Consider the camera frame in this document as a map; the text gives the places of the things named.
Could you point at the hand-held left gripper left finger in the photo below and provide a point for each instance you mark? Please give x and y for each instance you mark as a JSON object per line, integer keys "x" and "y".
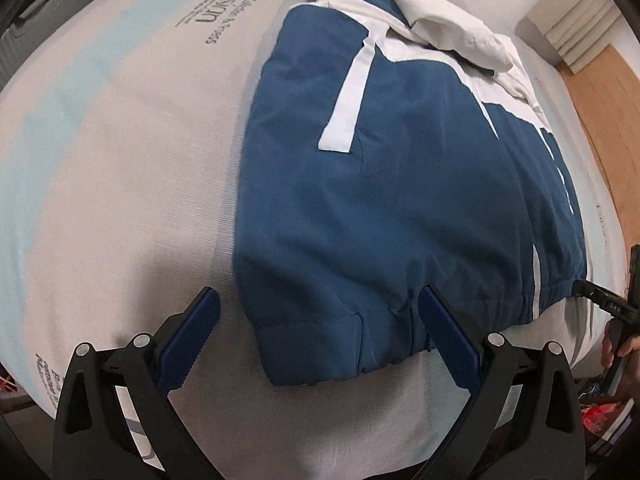
{"x": 192, "y": 335}

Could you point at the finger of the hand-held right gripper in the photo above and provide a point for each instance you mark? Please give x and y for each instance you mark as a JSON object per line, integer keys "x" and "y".
{"x": 587, "y": 291}

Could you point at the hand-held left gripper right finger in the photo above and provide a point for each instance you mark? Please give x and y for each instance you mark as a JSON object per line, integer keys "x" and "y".
{"x": 447, "y": 335}

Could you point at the blue and white hooded jacket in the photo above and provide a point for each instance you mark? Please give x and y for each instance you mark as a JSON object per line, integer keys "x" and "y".
{"x": 400, "y": 185}

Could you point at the person's right hand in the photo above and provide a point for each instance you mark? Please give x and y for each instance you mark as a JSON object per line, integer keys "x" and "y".
{"x": 631, "y": 375}

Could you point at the wooden headboard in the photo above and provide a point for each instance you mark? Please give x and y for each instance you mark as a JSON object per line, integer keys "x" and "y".
{"x": 605, "y": 125}

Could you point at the bed with striped sheet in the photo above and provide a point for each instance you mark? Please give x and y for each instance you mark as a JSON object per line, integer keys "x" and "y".
{"x": 125, "y": 160}

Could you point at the wide beige curtain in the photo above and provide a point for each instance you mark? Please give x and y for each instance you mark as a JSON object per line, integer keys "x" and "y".
{"x": 565, "y": 25}

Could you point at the silver hard case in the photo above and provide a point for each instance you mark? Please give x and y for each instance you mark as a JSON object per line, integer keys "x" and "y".
{"x": 40, "y": 15}

